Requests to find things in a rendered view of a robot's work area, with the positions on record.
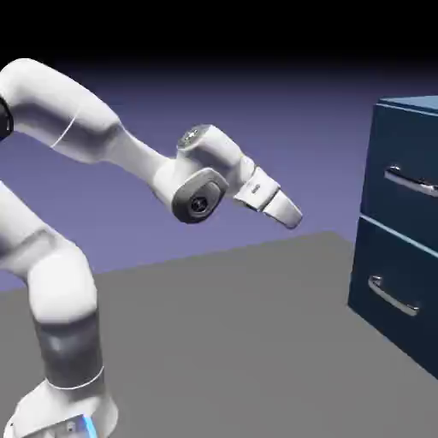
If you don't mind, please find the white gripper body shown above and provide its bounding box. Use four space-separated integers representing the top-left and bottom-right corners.
262 188 304 230

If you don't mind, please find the dark blue cabinet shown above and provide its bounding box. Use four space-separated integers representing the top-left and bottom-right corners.
347 95 438 381

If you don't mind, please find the blue drawer front, short handle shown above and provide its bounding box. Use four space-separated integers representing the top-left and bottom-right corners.
347 216 438 380

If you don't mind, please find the long silver drawer handle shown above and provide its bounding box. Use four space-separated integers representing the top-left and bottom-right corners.
383 165 438 198

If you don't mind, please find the blue drawer front, long handle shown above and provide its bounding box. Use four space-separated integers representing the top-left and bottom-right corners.
360 103 438 251

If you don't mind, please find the short silver drawer handle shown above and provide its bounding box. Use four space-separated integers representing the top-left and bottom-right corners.
367 275 421 317

